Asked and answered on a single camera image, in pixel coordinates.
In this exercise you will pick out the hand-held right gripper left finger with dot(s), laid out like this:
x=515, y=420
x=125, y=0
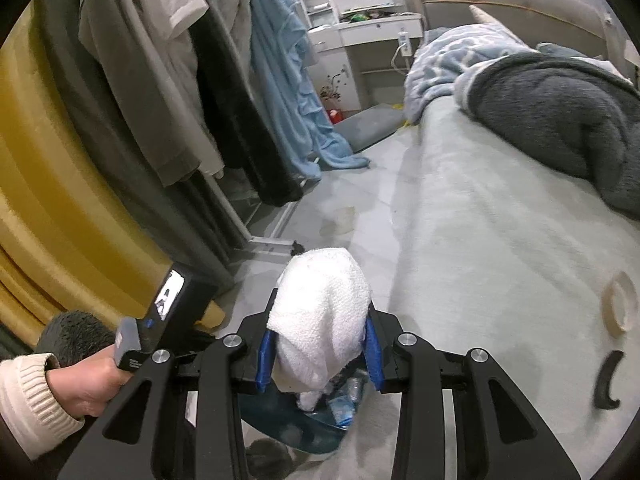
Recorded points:
x=267, y=360

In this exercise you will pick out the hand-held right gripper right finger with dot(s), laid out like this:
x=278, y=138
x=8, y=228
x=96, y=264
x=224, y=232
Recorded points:
x=376, y=360

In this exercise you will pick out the blue white plastic packet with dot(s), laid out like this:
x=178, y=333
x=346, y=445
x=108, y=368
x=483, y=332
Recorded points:
x=345, y=402

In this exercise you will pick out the dark teal trash bin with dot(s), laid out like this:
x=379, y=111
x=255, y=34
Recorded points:
x=280, y=425

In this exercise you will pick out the white towel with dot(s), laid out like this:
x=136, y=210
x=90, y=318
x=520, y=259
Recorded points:
x=320, y=310

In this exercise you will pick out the person's left forearm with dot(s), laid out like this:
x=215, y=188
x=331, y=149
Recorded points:
x=25, y=400

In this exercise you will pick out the person's left hand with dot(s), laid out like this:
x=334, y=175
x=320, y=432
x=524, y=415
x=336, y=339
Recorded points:
x=85, y=385

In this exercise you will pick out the white clothes rack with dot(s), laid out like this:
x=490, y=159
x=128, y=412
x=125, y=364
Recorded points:
x=270, y=240

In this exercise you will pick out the person's dark fuzzy garment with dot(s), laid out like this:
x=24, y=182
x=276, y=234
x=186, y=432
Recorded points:
x=75, y=332

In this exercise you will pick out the clothes on rack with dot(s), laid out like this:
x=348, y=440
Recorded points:
x=130, y=175

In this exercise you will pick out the yellow curtain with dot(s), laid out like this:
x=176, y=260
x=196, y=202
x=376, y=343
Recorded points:
x=55, y=200

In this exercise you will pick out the black hanging garment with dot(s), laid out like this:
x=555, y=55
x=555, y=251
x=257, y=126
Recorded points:
x=240, y=125

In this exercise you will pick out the olive grey hanging shirt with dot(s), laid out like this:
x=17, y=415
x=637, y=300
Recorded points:
x=135, y=85

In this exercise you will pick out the small red object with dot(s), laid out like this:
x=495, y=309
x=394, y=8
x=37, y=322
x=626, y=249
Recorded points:
x=336, y=116

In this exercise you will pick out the black curved strip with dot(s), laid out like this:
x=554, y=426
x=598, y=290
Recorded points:
x=605, y=385

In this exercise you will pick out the grey floor cushion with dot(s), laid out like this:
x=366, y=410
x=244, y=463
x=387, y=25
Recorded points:
x=370, y=126

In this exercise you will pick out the white t-shirt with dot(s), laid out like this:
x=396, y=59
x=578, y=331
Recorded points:
x=175, y=20

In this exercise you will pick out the white dressing table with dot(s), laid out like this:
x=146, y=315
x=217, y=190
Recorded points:
x=370, y=60

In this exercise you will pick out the blue patterned blanket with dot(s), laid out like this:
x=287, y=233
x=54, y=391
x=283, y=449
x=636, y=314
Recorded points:
x=450, y=65

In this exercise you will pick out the dark grey fuzzy blanket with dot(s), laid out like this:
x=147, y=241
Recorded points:
x=565, y=110

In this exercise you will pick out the white power strip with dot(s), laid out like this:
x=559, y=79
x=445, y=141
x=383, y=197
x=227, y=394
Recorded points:
x=404, y=44

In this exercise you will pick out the white pillow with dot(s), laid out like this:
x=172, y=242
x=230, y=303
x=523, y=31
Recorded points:
x=487, y=16

